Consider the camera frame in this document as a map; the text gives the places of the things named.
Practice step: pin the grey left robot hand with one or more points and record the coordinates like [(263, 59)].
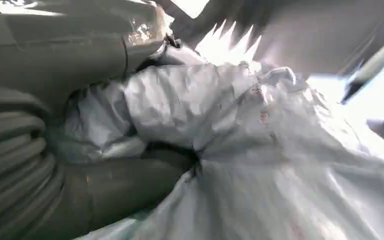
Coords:
[(62, 56)]

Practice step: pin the white parcel red logo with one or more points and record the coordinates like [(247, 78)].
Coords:
[(261, 159)]

